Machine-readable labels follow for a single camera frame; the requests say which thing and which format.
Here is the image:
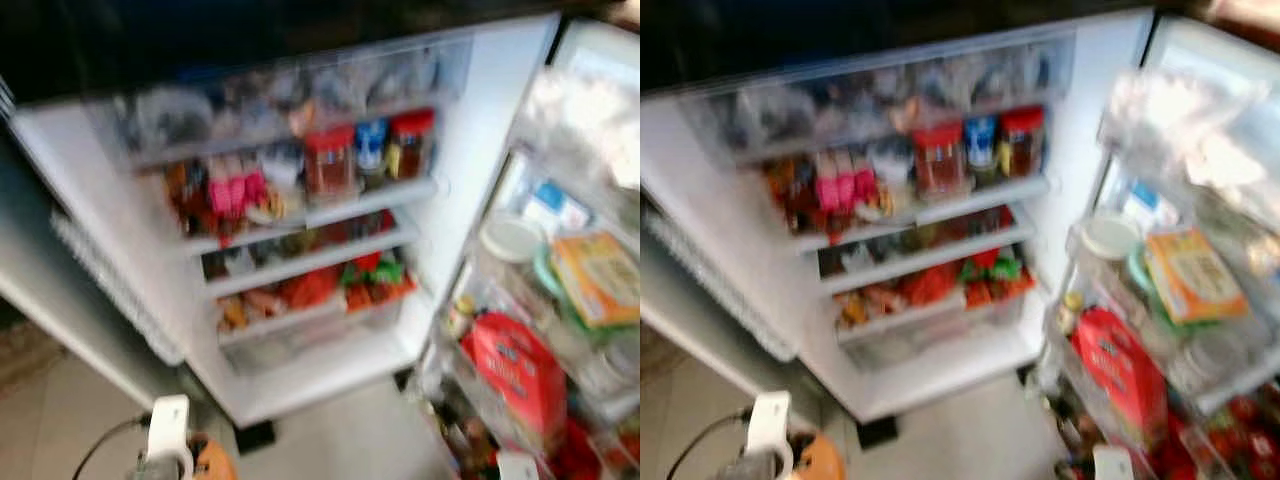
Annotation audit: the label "black fridge with white interior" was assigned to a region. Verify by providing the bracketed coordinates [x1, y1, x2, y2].
[640, 0, 1161, 451]
[0, 0, 561, 456]

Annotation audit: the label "red food box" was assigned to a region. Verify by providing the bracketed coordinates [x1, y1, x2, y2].
[1070, 305, 1169, 446]
[460, 310, 569, 451]

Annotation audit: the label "large red lidded jar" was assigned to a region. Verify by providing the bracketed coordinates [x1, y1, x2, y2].
[303, 125, 358, 206]
[912, 122, 966, 201]

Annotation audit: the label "pink food packets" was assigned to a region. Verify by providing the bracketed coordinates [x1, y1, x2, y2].
[207, 155, 269, 216]
[815, 150, 879, 211]

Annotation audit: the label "white lidded container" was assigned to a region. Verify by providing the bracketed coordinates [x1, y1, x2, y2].
[1082, 212, 1143, 263]
[480, 212, 546, 266]

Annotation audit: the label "red tomatoes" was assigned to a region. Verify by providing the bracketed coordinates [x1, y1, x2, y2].
[1150, 395, 1280, 480]
[555, 420, 641, 480]

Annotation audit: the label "red and green food packets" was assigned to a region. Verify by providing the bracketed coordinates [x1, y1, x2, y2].
[340, 250, 416, 306]
[958, 248, 1036, 306]

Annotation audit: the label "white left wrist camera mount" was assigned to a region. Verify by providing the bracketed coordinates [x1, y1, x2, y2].
[748, 392, 793, 471]
[145, 395, 191, 473]

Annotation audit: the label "yellow food box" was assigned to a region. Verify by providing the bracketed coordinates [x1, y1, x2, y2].
[550, 232, 641, 329]
[1143, 228, 1223, 323]

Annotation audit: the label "blue lidded jar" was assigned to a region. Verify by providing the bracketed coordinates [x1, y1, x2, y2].
[357, 118, 389, 186]
[965, 115, 999, 181]

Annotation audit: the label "orange food packet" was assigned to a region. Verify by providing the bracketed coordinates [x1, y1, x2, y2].
[900, 262, 959, 306]
[280, 268, 341, 309]

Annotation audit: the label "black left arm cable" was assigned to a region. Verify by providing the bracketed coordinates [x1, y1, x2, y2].
[72, 415, 151, 480]
[668, 410, 751, 480]

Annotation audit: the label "blue and white carton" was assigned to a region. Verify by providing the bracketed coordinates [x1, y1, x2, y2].
[525, 180, 591, 236]
[1125, 180, 1181, 231]

